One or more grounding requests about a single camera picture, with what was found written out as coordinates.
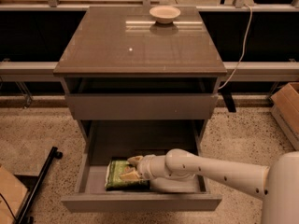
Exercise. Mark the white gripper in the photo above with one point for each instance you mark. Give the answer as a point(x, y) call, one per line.
point(145, 168)

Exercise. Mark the green jalapeno chip bag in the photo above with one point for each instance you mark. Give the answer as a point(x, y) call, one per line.
point(113, 182)

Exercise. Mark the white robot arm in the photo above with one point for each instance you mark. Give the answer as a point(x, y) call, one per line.
point(276, 185)

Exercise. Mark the open grey middle drawer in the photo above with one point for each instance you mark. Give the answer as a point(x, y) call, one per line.
point(108, 139)

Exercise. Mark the closed grey top drawer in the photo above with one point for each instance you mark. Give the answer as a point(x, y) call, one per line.
point(141, 106)

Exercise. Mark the grey drawer cabinet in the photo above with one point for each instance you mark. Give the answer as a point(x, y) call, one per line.
point(124, 50)

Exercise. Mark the black wheeled stand leg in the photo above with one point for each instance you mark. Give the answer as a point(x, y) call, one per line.
point(33, 183)

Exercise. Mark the cardboard box left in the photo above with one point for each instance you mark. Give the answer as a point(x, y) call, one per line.
point(13, 193)

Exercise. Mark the cardboard box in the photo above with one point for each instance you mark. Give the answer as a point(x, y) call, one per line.
point(13, 193)
point(286, 111)

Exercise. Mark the cream ceramic bowl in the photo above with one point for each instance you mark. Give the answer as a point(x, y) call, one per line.
point(164, 14)

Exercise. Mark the cardboard box right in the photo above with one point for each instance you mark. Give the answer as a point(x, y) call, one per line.
point(286, 111)

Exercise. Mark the grey metal rail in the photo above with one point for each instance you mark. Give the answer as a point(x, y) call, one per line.
point(246, 71)

